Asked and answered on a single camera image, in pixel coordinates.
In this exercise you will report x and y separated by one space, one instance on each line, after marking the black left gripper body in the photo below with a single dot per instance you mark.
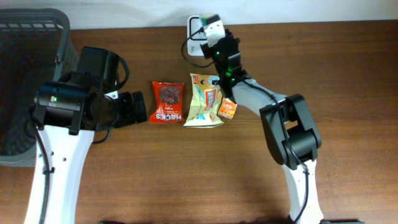
125 113

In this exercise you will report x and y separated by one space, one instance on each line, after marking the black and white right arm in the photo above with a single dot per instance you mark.
291 134

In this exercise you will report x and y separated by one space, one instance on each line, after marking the red candy bag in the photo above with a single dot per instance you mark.
169 101

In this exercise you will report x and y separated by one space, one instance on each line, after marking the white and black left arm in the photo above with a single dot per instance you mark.
66 115

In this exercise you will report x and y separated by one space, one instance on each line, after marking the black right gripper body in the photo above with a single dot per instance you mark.
209 53

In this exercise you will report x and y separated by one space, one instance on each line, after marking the orange tissue pack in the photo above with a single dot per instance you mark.
227 108

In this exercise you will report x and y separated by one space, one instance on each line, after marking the grey plastic mesh basket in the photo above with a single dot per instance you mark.
35 48

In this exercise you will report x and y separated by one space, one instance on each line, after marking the white barcode scanner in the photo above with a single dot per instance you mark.
194 44

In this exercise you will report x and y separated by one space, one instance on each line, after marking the beige snack bag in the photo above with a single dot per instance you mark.
206 100

